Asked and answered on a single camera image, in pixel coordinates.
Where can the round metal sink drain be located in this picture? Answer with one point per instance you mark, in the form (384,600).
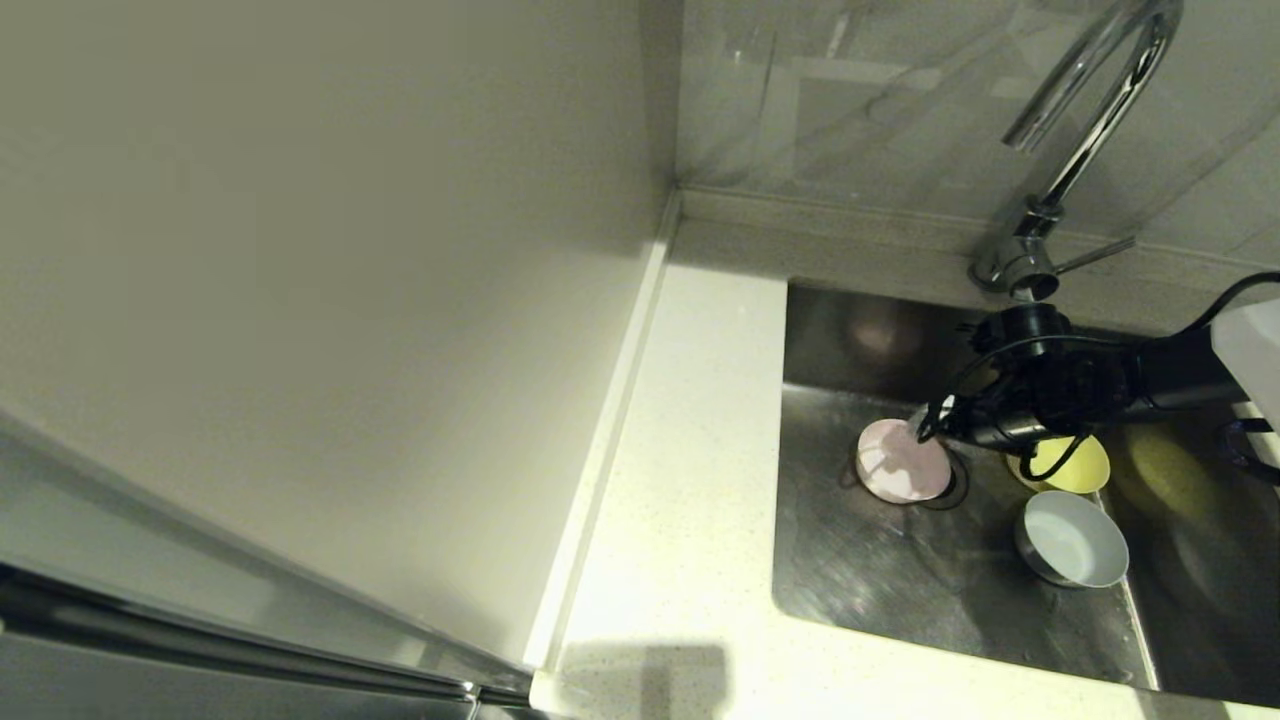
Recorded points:
(960,485)

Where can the stainless steel sink basin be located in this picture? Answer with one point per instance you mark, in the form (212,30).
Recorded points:
(900,590)

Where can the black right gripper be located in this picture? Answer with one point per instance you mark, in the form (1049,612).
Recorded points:
(1010,422)

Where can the stainless steel appliance door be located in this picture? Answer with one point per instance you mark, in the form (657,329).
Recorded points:
(200,695)

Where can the pink bowl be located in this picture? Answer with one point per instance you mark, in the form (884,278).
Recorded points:
(900,470)

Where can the grey blue bowl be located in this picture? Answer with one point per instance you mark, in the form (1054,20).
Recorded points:
(1075,540)

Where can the chrome gooseneck faucet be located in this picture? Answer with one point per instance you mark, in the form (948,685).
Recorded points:
(1020,262)

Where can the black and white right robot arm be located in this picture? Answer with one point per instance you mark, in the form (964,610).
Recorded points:
(1180,375)

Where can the yellow bowl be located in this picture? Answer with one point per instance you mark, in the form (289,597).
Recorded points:
(1085,470)

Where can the tall white cabinet side panel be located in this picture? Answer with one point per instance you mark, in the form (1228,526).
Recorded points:
(300,250)

